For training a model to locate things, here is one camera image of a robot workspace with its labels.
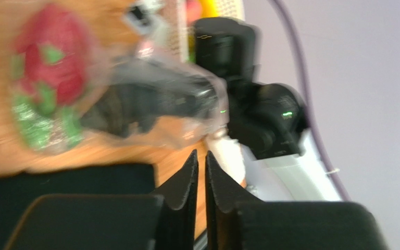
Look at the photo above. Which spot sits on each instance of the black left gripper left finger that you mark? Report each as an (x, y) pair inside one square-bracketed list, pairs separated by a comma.
[(162, 219)]

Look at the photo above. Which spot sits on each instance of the fake pink dragon fruit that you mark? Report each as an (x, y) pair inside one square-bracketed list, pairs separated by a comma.
[(49, 70)]

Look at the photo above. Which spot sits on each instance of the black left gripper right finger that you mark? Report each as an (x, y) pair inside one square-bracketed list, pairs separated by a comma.
[(236, 219)]

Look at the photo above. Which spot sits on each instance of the clear zip top bag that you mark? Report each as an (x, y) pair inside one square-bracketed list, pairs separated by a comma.
[(144, 19)]

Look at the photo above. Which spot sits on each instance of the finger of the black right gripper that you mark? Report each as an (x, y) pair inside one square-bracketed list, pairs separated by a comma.
[(141, 92)]

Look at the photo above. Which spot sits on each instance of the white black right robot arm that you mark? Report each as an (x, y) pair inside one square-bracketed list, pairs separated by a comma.
[(271, 120)]

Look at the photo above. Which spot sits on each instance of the white perforated plastic basket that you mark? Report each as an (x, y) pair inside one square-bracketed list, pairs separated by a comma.
[(216, 18)]

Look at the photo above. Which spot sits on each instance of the folded black cloth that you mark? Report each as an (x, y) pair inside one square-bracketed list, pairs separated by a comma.
[(19, 191)]

